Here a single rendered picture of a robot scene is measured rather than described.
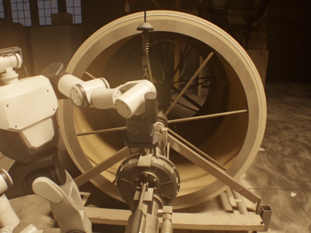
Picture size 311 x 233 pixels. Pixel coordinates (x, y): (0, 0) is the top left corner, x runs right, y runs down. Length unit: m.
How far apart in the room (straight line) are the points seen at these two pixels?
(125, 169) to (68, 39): 6.54
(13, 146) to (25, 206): 1.77
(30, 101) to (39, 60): 6.94
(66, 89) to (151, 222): 0.61
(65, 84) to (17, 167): 0.39
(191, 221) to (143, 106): 1.43
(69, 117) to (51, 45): 5.76
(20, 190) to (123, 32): 1.19
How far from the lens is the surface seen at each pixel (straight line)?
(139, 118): 0.67
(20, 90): 0.91
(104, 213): 2.04
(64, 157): 2.85
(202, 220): 1.97
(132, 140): 0.76
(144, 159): 0.93
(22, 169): 1.04
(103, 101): 0.75
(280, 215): 2.53
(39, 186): 1.03
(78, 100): 0.82
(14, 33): 7.67
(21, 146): 0.93
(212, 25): 1.69
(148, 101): 0.61
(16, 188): 1.09
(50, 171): 1.04
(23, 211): 2.60
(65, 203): 1.08
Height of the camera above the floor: 1.52
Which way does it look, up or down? 18 degrees down
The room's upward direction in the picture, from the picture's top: straight up
